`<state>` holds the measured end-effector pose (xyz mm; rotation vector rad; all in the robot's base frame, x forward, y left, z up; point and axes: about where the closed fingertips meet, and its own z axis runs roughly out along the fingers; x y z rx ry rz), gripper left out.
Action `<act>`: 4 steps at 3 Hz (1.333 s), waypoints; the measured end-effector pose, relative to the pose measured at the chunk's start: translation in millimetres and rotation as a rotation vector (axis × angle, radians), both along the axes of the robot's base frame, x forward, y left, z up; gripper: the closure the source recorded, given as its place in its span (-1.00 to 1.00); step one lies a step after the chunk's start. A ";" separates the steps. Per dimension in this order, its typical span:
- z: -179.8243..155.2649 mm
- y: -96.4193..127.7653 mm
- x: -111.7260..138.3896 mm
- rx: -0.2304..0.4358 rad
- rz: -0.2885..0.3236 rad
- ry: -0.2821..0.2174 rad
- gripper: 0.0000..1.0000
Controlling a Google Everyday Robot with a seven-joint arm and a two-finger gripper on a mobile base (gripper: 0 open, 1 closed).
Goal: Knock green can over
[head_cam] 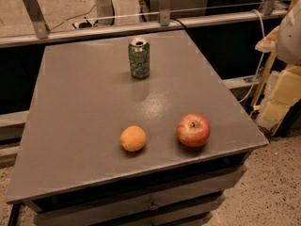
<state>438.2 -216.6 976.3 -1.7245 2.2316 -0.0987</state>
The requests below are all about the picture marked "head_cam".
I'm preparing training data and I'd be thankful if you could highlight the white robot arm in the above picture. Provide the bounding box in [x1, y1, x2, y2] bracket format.
[255, 0, 301, 66]

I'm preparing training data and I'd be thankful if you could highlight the orange fruit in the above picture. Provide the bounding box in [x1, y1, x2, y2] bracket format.
[120, 126, 147, 152]

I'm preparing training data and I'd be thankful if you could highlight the grey cabinet with drawers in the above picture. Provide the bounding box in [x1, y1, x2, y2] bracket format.
[7, 30, 266, 226]

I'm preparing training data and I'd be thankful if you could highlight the white cable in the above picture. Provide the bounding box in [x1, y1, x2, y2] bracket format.
[238, 8, 267, 105]

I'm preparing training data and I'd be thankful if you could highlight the middle metal bracket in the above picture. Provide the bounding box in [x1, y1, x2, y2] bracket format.
[159, 0, 170, 26]

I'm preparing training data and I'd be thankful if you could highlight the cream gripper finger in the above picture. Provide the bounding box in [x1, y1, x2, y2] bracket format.
[255, 26, 279, 53]

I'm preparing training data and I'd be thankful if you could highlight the left metal bracket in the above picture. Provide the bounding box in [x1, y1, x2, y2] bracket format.
[23, 0, 50, 39]

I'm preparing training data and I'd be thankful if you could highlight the red apple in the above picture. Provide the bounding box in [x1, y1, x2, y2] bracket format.
[176, 114, 211, 148]

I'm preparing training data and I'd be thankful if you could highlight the right metal bracket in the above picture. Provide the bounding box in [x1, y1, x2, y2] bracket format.
[259, 0, 277, 15]

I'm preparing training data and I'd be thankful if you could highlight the metal railing bar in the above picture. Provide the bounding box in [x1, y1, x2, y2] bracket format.
[0, 8, 289, 49]

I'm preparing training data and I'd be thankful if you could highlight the green soda can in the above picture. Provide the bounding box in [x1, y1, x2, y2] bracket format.
[128, 37, 150, 79]

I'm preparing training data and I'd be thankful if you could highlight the drawer handle knob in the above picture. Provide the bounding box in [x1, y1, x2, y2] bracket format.
[149, 201, 159, 211]

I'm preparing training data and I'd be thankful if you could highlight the metal bracket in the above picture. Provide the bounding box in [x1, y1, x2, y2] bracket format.
[159, 0, 170, 26]
[259, 0, 277, 15]
[23, 0, 50, 39]

